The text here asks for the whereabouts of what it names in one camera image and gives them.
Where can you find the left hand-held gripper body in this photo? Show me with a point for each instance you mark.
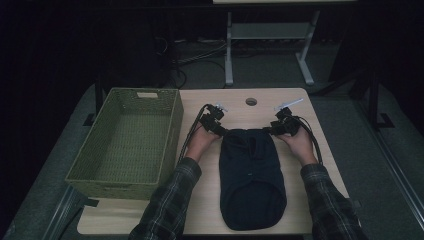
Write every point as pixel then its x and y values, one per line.
pixel 211 120

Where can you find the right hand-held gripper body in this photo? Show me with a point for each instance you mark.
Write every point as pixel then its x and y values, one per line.
pixel 286 123

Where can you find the black garment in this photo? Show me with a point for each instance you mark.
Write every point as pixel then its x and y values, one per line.
pixel 251 180

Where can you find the green woven basket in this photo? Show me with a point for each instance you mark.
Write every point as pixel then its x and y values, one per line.
pixel 123 140

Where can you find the person's left hand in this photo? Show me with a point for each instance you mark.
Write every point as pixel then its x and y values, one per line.
pixel 201 143

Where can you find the person's right hand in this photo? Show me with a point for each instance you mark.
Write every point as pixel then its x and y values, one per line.
pixel 300 146

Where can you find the black metal stand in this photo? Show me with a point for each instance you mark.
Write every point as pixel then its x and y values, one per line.
pixel 375 100
pixel 98 100

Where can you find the white metal table frame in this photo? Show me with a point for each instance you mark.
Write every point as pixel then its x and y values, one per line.
pixel 270 30

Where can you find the metal floor rail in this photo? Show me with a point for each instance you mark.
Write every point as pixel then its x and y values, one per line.
pixel 61 213
pixel 393 166

